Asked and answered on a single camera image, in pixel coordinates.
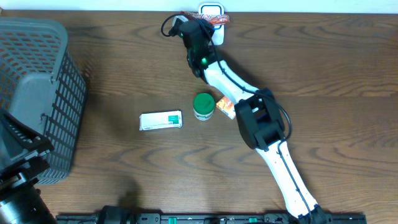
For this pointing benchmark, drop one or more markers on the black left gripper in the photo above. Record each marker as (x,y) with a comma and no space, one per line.
(31,138)

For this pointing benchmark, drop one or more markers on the white green medicine box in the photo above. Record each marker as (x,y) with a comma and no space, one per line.
(160,120)

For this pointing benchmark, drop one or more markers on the green lid jar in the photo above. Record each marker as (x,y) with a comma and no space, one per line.
(203,106)

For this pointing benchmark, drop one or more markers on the orange snack packet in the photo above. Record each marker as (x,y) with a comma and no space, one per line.
(227,107)

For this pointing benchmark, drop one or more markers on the red chocolate bar wrapper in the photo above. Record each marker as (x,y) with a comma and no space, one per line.
(215,20)

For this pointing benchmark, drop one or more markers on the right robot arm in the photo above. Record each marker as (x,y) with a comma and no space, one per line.
(263,123)

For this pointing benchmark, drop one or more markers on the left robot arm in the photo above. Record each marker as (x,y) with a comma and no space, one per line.
(22,203)

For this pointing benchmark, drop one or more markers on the white barcode scanner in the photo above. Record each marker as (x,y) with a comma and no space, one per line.
(212,8)

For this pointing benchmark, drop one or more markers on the grey plastic mesh basket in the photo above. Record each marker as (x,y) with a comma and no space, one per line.
(42,87)

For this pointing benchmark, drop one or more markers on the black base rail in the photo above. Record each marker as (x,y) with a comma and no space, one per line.
(116,215)

